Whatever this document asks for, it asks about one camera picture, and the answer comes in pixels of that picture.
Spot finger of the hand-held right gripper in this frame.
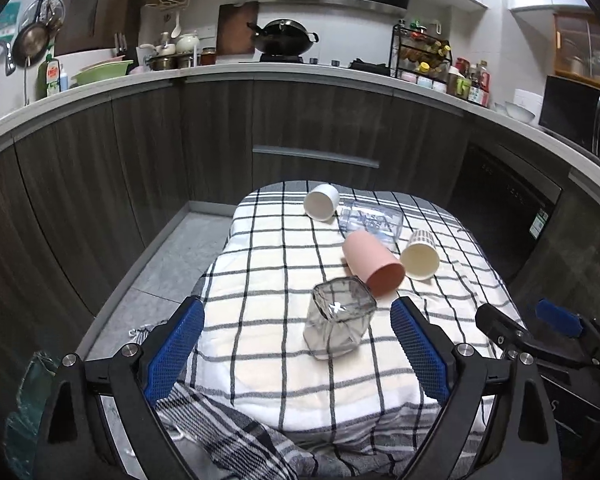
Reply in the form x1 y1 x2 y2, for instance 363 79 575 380
536 298 600 367
475 303 533 361

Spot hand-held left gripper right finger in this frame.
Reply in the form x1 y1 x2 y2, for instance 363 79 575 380
389 296 563 480

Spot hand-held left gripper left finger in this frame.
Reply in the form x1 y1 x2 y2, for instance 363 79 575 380
32 296 206 480

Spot grey transparent square cup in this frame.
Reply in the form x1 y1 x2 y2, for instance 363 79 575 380
303 277 378 361

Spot cream striped cup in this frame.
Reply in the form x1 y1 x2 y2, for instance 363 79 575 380
399 229 441 282

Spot pink cup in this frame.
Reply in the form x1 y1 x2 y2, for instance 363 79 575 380
342 230 407 298

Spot white cup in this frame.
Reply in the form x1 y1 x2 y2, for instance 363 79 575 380
303 183 341 223

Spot grey striped cloth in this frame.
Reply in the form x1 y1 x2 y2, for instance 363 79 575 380
155 382 331 480

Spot black white checked cloth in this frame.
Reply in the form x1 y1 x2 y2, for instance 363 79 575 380
187 180 528 466

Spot built-in black dishwasher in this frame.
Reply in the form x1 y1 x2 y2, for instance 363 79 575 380
447 144 564 283

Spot clear plastic box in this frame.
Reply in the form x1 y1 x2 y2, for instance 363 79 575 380
337 199 405 251

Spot green plastic bag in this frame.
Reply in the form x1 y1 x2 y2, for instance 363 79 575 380
4 350 62 480

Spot black microwave oven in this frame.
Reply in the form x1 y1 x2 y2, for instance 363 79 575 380
538 75 600 172

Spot white bowls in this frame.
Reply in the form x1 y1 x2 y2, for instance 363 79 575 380
495 100 537 126

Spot red label sauce bottle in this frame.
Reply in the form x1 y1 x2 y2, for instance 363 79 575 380
467 60 492 107

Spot black spice rack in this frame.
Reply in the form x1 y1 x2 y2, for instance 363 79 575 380
390 19 454 92

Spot green plastic basin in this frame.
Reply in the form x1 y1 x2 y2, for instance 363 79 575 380
71 59 135 88

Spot green dish soap bottle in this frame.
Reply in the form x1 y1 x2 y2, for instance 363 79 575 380
35 55 62 100

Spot white ceramic jar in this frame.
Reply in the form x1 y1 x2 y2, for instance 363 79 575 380
175 32 201 55

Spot gas stove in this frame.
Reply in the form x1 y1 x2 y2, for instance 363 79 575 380
239 53 307 65

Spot wooden cutting board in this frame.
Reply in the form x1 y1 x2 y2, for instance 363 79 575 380
216 1 260 56

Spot black wok with lid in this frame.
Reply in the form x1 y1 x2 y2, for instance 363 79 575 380
246 18 320 56

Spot hanging frying pan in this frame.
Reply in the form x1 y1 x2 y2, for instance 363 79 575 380
11 0 65 69

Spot metal drawer handle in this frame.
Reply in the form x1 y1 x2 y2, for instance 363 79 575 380
252 145 381 170

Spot glass door wall cabinet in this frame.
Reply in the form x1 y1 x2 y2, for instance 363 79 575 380
553 12 600 87

